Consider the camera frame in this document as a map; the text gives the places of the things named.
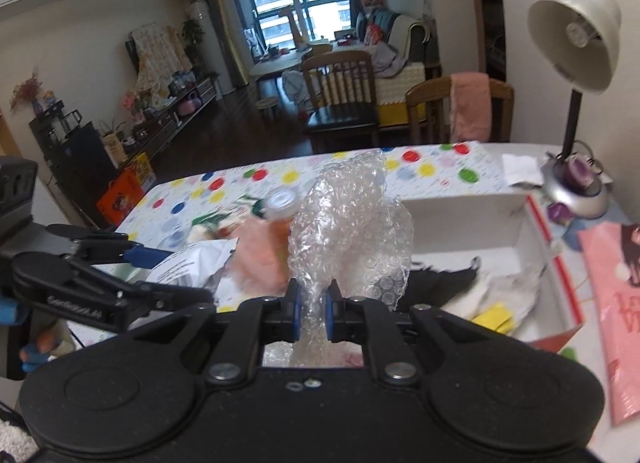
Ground paper bag with plant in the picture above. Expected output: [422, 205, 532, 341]
[100, 118, 129, 166]

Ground pink shopping bag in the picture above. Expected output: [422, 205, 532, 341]
[577, 220, 640, 427]

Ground dried flowers in vase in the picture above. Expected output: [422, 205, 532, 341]
[10, 68, 47, 116]

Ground purple plastic cup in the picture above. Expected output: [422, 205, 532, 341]
[565, 155, 597, 188]

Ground white desk lamp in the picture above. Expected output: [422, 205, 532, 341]
[527, 0, 624, 220]

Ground white paper napkin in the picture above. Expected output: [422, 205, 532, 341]
[501, 153, 544, 188]

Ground grey white bundle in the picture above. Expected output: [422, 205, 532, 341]
[282, 69, 314, 106]

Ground white standing air conditioner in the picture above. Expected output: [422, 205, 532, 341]
[194, 0, 223, 94]

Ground sofa with cream covers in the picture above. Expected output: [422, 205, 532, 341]
[330, 10, 444, 126]

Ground grey and yellow curtain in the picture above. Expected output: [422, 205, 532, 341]
[192, 0, 249, 90]

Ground yellow paper piece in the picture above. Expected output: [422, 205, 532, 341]
[470, 305, 517, 335]

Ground yellow box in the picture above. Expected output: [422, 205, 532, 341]
[127, 153, 154, 180]

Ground floral draped cloth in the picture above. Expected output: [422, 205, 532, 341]
[127, 23, 194, 104]

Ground pink flowers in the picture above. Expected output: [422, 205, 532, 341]
[122, 90, 151, 124]

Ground red and white cardboard box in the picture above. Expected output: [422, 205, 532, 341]
[400, 188, 587, 355]

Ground wooden coffee table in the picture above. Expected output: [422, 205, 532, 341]
[248, 50, 311, 94]

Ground bubble wrap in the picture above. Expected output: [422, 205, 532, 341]
[262, 150, 414, 369]

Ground printed white cloth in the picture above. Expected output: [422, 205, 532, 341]
[187, 195, 271, 245]

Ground wooden door frame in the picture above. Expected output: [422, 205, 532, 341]
[465, 0, 502, 74]

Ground wooden chair with dark seat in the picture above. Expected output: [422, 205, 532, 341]
[301, 50, 382, 154]

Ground person's left hand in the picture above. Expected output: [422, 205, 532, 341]
[0, 297, 77, 375]

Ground pink fluffy cloth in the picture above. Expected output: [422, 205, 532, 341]
[227, 220, 296, 305]

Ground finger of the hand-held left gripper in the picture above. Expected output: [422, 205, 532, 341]
[10, 252, 217, 315]
[46, 224, 174, 270]

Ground dark wooden media cabinet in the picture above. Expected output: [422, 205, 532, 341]
[120, 73, 221, 160]

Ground white plastic mailer bag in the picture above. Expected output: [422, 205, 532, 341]
[147, 238, 240, 302]

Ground glass kettle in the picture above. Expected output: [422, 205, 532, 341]
[60, 110, 84, 137]

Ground green potted plant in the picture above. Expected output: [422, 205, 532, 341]
[181, 18, 206, 64]

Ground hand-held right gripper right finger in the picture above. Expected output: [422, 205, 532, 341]
[322, 279, 501, 385]

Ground pink towel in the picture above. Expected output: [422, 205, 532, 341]
[449, 72, 494, 144]

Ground orange juice bottle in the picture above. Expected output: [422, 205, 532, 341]
[262, 188, 302, 240]

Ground black cloth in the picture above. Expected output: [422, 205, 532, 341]
[407, 255, 483, 317]

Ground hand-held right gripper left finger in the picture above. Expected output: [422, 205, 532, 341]
[125, 279, 304, 385]

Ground black cabinet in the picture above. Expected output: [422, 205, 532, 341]
[29, 100, 119, 204]

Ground orange bag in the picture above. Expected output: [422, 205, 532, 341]
[96, 168, 147, 230]

